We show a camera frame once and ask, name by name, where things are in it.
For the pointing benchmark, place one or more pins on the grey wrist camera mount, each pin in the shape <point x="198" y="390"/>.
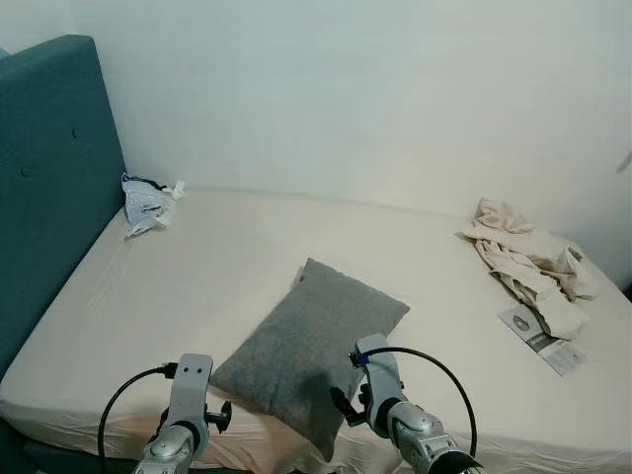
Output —
<point x="380" y="375"/>
<point x="190" y="385"/>

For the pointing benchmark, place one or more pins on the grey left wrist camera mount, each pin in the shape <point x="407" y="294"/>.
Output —
<point x="190" y="385"/>

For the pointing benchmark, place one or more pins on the crumpled beige cloth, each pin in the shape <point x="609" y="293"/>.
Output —
<point x="523" y="257"/>

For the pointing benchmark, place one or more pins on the grey fabric pillow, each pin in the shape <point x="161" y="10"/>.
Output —
<point x="306" y="346"/>

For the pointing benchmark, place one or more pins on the grey white printed booklet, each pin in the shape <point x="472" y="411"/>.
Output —
<point x="538" y="341"/>

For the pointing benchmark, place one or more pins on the mattress with cream sheet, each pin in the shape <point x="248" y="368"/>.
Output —
<point x="296" y="227"/>

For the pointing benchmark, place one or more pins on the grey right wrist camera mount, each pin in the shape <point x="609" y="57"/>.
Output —
<point x="380" y="375"/>

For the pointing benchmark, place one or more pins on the teal upholstered headboard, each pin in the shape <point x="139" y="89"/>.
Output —
<point x="49" y="178"/>

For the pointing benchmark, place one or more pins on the crumpled clear plastic bag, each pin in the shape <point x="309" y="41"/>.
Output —
<point x="143" y="202"/>

